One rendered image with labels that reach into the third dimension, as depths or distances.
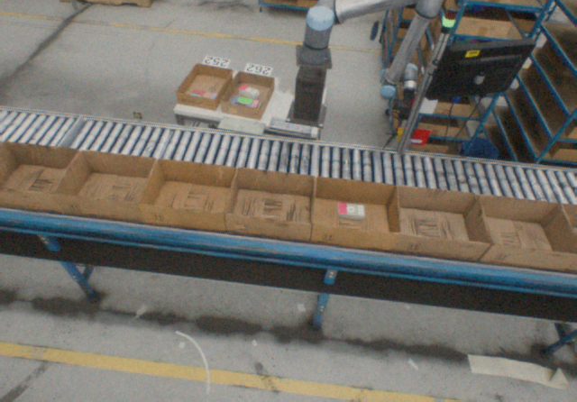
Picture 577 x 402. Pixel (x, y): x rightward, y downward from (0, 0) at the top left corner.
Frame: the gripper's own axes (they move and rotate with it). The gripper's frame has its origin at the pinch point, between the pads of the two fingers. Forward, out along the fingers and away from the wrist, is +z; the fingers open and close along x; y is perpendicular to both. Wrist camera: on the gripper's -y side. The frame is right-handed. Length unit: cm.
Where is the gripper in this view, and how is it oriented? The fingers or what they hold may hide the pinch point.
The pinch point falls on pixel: (408, 119)
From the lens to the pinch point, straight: 248.8
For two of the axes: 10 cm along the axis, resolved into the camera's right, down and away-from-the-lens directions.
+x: -9.7, -1.5, -1.7
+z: -1.1, 9.7, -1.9
